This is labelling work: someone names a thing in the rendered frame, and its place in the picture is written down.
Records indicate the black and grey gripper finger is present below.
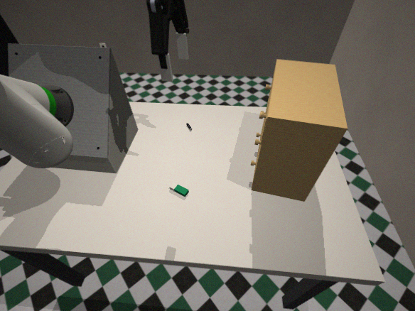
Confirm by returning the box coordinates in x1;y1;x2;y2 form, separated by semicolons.
171;0;189;60
146;0;174;82

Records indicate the tan wooden chest of drawers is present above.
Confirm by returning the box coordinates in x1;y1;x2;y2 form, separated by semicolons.
252;59;347;202

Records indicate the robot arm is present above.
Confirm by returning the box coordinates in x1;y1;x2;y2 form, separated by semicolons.
0;75;74;168

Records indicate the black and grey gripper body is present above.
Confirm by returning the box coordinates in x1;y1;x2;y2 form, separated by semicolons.
161;0;176;15

